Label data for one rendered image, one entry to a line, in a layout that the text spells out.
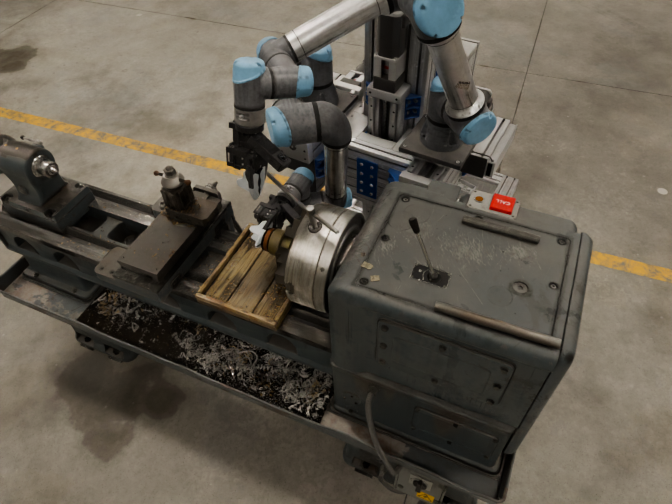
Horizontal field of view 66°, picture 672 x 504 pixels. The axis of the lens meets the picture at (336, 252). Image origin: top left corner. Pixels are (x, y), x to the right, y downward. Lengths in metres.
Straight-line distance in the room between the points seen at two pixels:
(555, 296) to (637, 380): 1.57
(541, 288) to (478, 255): 0.17
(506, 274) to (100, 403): 2.02
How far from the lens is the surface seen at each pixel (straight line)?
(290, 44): 1.41
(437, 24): 1.36
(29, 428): 2.85
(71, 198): 2.23
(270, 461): 2.42
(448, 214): 1.45
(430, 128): 1.79
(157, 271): 1.78
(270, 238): 1.58
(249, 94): 1.28
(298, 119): 1.51
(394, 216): 1.43
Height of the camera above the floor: 2.26
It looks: 49 degrees down
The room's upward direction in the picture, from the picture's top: 3 degrees counter-clockwise
